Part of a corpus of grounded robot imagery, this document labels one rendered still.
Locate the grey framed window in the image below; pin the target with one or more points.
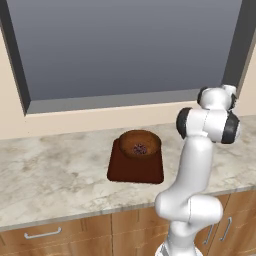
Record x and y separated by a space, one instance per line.
126 43

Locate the dark brown square tray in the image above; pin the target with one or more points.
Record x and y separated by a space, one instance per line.
133 170

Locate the brown wooden bowl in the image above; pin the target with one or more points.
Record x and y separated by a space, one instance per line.
126 141

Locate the wooden cupboard door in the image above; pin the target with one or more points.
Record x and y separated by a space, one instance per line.
136 230
201 241
241 220

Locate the dark chocolate cake piece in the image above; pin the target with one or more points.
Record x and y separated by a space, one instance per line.
139 149

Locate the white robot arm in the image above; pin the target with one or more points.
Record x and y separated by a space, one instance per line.
195 166

